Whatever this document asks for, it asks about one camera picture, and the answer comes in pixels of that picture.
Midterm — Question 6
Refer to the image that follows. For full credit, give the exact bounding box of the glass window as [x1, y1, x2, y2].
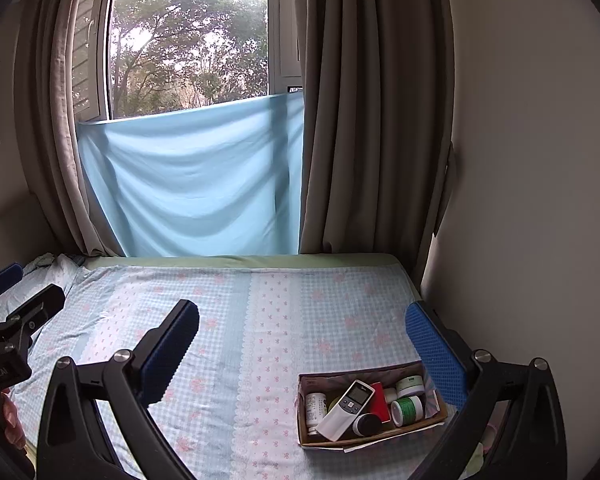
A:
[72, 0, 303, 122]

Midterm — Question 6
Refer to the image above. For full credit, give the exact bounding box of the white jar with green label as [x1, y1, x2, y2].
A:
[390, 395, 426, 427]

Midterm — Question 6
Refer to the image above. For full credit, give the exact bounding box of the pale green plastic jar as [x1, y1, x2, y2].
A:
[396, 375, 426, 396]

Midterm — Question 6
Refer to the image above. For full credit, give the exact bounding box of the red cardboard box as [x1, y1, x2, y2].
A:
[367, 381, 391, 423]

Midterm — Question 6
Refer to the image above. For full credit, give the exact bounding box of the person's left hand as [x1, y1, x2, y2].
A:
[0, 394, 28, 452]

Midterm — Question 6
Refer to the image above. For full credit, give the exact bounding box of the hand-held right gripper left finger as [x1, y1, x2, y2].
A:
[36, 299, 201, 480]

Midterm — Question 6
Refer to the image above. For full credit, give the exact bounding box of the grey jar with black lid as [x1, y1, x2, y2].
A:
[352, 412, 382, 437]

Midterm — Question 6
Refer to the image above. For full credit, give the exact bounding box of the light blue hanging cloth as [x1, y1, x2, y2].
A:
[76, 91, 306, 257]

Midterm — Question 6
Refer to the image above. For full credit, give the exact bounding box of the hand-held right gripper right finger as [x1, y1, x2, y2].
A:
[404, 300, 568, 480]

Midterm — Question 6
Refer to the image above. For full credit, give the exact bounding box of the white plastic bottle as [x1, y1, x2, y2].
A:
[305, 392, 328, 436]

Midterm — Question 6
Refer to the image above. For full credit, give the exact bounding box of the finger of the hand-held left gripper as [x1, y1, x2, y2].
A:
[0, 261, 25, 307]
[4, 284, 66, 356]

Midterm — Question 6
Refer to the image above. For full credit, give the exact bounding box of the crumpled pale cloth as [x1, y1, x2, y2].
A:
[24, 254, 87, 273]

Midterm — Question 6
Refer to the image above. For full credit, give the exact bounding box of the brown cardboard storage box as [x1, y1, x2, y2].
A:
[296, 359, 449, 450]

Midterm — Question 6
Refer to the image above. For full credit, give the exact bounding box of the green mattress cover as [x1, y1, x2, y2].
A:
[82, 252, 421, 301]

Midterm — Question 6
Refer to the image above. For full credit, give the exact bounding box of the blue checked bow-print bed sheet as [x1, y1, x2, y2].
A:
[0, 255, 481, 480]

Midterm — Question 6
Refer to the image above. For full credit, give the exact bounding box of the grey-brown curtain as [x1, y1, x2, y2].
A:
[12, 0, 126, 257]
[297, 0, 456, 271]

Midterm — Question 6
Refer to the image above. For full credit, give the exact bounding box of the white remote control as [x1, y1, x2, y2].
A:
[316, 380, 377, 442]

